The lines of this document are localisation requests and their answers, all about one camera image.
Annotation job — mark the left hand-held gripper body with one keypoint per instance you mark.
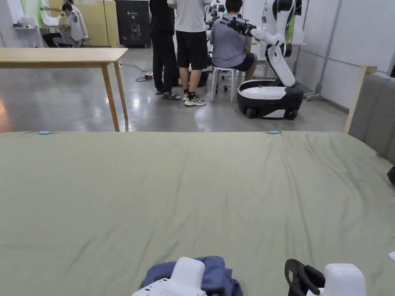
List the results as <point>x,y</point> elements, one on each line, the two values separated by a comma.
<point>186,274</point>

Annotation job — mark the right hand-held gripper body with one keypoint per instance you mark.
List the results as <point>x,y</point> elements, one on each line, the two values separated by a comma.
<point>345,280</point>

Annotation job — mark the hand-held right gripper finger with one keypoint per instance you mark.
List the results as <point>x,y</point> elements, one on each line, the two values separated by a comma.
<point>294,274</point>
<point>314,279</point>

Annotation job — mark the blue garment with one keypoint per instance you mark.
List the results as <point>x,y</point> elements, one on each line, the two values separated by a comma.
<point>220,274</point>

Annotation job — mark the white card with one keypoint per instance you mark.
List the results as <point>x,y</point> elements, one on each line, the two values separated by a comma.
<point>392,256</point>

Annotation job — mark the bed with pale green sheet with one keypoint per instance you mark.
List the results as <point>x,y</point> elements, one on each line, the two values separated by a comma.
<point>185,200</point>

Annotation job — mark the black object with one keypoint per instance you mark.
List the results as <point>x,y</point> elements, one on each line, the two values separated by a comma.
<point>392,175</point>

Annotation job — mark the light blue sheet clip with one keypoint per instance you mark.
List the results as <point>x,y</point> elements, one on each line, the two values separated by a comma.
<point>275,132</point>
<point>43,133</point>

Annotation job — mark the grey padded headboard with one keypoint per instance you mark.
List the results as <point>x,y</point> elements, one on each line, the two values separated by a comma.
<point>375,117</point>

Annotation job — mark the white wheeled robot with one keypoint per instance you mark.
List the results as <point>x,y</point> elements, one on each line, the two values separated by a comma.
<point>277,61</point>

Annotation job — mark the black cabinet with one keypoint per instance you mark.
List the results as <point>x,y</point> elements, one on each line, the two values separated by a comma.
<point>132,23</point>

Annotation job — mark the pale wooden cabinet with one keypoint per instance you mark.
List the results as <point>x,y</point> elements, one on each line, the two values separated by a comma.
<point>106,23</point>

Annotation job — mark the white desk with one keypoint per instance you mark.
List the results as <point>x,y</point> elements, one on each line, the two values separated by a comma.
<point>34,27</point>

